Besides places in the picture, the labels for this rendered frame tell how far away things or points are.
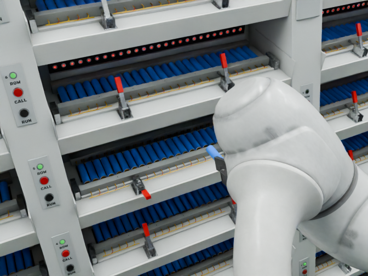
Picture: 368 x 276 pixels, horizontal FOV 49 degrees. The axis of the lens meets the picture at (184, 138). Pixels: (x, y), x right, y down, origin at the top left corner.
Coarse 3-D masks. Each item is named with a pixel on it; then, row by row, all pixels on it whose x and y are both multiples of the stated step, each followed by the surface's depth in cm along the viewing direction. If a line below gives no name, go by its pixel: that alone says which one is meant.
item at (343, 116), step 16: (336, 80) 135; (352, 80) 136; (320, 96) 130; (336, 96) 129; (352, 96) 122; (320, 112) 123; (336, 112) 126; (352, 112) 123; (336, 128) 120; (352, 128) 122
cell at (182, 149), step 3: (174, 138) 112; (177, 138) 112; (174, 141) 112; (177, 141) 111; (180, 141) 111; (177, 144) 111; (180, 144) 110; (177, 147) 110; (180, 147) 109; (183, 147) 109; (180, 150) 109; (183, 150) 108; (186, 150) 109
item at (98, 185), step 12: (216, 144) 110; (180, 156) 106; (192, 156) 106; (204, 156) 109; (144, 168) 103; (156, 168) 103; (168, 168) 105; (96, 180) 99; (108, 180) 99; (120, 180) 100; (84, 192) 97
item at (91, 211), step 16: (160, 128) 114; (208, 160) 109; (160, 176) 104; (176, 176) 104; (192, 176) 104; (208, 176) 105; (112, 192) 100; (128, 192) 100; (160, 192) 101; (176, 192) 104; (80, 208) 96; (96, 208) 96; (112, 208) 97; (128, 208) 99; (80, 224) 95
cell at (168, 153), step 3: (162, 141) 111; (159, 144) 111; (162, 144) 110; (165, 144) 110; (162, 147) 110; (165, 147) 109; (168, 147) 109; (165, 150) 108; (168, 150) 108; (165, 153) 108; (168, 153) 107; (171, 153) 108; (168, 156) 107
